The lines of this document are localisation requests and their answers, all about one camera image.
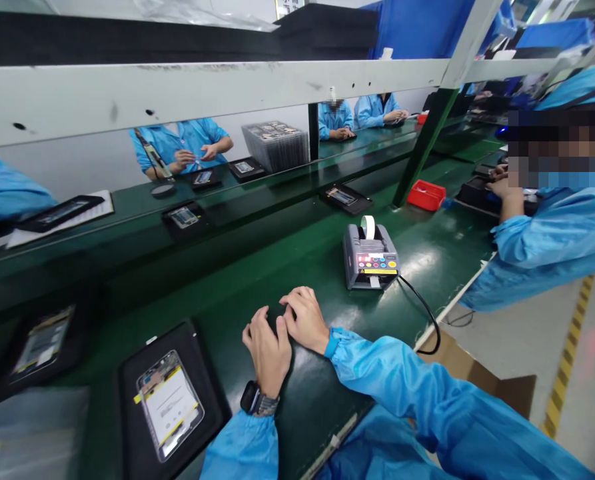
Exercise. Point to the person's left fingers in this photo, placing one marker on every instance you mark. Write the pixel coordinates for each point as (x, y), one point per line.
(258, 322)

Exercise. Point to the green metal post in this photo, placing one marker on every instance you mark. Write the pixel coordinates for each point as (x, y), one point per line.
(424, 145)

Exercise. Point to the person's right fingers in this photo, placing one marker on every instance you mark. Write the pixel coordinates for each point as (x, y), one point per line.
(297, 300)

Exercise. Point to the cardboard box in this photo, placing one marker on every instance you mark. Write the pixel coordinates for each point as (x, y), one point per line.
(487, 380)

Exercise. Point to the person's left hand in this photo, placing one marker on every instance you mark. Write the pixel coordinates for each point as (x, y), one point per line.
(269, 350)

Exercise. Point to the person's body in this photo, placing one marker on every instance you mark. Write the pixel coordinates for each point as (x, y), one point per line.
(377, 450)

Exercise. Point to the white tape roll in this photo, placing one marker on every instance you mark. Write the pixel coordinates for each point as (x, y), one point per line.
(368, 227)

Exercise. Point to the small white bottle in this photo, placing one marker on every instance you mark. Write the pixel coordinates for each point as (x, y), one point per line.
(387, 53)

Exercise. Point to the red plastic bin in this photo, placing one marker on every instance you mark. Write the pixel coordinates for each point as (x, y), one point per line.
(426, 195)

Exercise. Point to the stack of black foam sheets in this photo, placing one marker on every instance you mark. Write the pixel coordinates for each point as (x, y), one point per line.
(127, 40)

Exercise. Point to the white metal shelf frame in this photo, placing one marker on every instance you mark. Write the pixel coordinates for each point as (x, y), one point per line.
(177, 95)

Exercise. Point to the black foam tray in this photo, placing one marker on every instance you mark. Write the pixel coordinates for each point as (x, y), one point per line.
(346, 198)
(77, 350)
(246, 168)
(60, 212)
(206, 178)
(183, 218)
(137, 440)

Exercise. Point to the black work fixture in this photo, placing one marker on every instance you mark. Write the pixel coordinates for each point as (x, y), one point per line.
(474, 192)

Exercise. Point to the phone frame with white sheet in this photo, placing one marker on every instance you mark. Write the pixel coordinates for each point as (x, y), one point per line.
(169, 405)

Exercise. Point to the white paper sheet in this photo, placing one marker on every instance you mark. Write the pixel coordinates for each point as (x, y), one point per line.
(95, 215)

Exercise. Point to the grey tape dispenser machine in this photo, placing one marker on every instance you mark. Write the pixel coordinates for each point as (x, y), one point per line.
(369, 262)

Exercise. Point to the stack of clear plastic trays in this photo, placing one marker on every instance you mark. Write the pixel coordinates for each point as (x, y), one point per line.
(277, 145)

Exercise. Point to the round black dish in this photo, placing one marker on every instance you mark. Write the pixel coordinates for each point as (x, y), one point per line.
(162, 190)

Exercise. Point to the person's right hand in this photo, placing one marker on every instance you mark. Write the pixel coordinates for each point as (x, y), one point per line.
(309, 320)

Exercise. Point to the electric screwdriver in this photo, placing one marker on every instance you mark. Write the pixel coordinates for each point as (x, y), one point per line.
(152, 155)

